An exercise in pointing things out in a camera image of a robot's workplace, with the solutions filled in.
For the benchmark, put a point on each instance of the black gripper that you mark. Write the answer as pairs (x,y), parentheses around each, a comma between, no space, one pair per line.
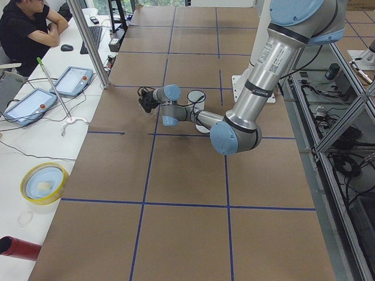
(151,97)

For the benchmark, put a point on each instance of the white ceramic lid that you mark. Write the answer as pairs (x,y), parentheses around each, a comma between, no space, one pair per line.
(202,129)

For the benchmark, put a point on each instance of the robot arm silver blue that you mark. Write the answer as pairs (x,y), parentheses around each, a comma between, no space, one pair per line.
(293,25)

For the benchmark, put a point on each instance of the white enamel mug blue rim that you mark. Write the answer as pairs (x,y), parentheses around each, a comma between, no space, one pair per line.
(196,99)

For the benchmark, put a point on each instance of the blue teach pendant far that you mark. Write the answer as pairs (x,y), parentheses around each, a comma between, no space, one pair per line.
(73,81)

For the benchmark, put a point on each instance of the blue teach pendant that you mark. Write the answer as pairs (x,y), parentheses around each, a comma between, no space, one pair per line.
(73,81)
(31,107)

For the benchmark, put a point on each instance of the white hook clamp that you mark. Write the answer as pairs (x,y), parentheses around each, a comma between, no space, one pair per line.
(72,120)

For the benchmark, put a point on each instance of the black computer mouse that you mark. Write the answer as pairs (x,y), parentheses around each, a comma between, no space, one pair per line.
(66,48)

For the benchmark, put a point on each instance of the metal rod green tip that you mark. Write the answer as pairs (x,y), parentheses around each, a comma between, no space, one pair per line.
(39,60)

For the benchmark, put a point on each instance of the blue teach pendant near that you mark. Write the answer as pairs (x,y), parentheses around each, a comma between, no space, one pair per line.
(31,107)

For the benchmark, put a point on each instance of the yellow tape roll with bowl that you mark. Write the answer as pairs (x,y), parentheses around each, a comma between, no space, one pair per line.
(44,184)

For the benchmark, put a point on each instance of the seated person black shirt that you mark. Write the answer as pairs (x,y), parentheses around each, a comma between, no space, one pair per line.
(28,30)

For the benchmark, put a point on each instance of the red cylinder tube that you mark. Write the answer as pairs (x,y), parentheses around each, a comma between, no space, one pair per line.
(18,248)

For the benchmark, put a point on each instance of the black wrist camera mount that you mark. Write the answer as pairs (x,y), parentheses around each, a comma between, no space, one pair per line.
(141,95)

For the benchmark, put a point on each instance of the aluminium frame post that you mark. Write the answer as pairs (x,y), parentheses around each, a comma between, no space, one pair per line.
(82,25)

